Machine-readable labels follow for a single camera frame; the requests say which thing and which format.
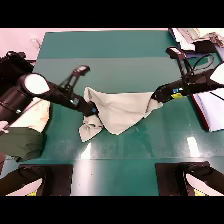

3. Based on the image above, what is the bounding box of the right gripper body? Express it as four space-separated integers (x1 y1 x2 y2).
151 82 177 103

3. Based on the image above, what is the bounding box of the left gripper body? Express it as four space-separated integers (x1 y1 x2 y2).
78 99 100 118

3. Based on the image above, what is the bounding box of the pale grey T-shirt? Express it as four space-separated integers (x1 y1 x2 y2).
78 86 165 144

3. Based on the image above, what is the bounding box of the white garment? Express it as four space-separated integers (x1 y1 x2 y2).
191 89 224 133

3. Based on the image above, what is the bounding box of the cream garment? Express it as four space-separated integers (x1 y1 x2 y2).
9 97 52 134

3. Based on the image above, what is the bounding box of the heap of clothes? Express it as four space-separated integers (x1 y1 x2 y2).
168 27 224 54

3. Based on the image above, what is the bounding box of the dark green garment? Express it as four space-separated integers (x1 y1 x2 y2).
0 127 47 163

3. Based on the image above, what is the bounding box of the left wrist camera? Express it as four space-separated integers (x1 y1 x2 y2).
59 64 91 95

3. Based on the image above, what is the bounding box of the black cable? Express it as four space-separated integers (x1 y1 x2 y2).
191 52 216 73

